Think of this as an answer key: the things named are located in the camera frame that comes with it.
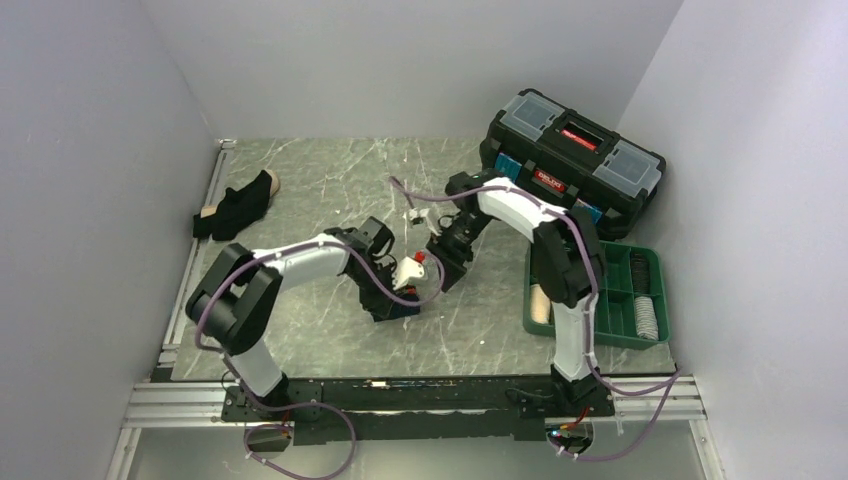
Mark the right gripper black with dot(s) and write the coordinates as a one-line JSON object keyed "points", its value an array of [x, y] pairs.
{"points": [[450, 257]]}

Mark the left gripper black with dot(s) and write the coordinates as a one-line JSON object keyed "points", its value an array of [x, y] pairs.
{"points": [[389, 270]]}

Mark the dark navy orange clothes pile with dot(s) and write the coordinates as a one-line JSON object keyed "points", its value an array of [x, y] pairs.
{"points": [[389, 310]]}

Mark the green compartment tray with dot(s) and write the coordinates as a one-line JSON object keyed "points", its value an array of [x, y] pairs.
{"points": [[614, 323]]}

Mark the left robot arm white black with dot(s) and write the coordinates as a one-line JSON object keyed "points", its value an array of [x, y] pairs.
{"points": [[234, 299]]}

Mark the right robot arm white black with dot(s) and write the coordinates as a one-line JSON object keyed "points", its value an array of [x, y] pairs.
{"points": [[568, 262]]}

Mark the dark striped roll in tray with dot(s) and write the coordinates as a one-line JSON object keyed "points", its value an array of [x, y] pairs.
{"points": [[640, 274]]}

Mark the grey striped roll right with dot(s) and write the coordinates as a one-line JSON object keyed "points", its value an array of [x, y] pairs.
{"points": [[646, 322]]}

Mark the cream rolled cloth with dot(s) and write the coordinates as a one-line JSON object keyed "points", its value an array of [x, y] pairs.
{"points": [[540, 306]]}

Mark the black toolbox with clear lids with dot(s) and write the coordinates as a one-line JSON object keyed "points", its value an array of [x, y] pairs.
{"points": [[568, 160]]}

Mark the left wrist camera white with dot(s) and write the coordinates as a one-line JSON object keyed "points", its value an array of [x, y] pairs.
{"points": [[408, 272]]}

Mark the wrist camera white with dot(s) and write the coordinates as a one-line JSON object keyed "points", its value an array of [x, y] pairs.
{"points": [[408, 272], [416, 216]]}

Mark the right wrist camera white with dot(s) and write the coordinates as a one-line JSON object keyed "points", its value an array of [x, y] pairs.
{"points": [[416, 216]]}

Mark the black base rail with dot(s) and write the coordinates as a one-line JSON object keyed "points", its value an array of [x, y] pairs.
{"points": [[520, 407]]}

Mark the aluminium frame rail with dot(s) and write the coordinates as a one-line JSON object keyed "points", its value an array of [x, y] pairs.
{"points": [[159, 403]]}

